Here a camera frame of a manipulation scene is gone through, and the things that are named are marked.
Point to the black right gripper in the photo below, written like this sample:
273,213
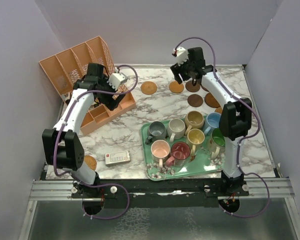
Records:
176,69

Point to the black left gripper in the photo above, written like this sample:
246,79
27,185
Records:
110,102

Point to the dark walnut wooden coaster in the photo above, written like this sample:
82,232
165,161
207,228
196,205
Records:
192,88

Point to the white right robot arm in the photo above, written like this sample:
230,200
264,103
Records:
236,117

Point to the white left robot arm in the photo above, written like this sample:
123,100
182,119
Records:
62,146

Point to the light wooden coaster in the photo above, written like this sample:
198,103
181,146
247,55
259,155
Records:
219,110

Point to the woven coaster near base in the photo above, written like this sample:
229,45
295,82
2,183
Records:
91,162

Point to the orange plastic file organizer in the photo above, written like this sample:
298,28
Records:
65,68

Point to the tan ceramic mug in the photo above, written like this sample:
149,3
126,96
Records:
193,120

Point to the blue ceramic mug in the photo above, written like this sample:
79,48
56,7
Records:
211,122

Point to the cream ceramic mug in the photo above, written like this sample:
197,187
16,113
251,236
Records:
176,129

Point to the yellow ceramic mug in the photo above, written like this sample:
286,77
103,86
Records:
195,139

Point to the grey ceramic mug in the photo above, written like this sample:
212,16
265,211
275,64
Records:
156,131

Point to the green floral mug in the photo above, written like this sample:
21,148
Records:
216,144

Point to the green floral tray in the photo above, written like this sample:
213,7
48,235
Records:
199,164

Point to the white small card box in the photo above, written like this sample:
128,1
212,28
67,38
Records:
117,158

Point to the red ceramic mug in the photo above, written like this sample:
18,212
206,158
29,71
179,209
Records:
179,154

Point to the pink ceramic mug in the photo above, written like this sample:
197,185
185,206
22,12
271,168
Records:
160,152

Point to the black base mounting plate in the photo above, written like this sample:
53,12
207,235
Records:
145,193

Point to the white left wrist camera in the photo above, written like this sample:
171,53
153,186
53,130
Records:
116,79

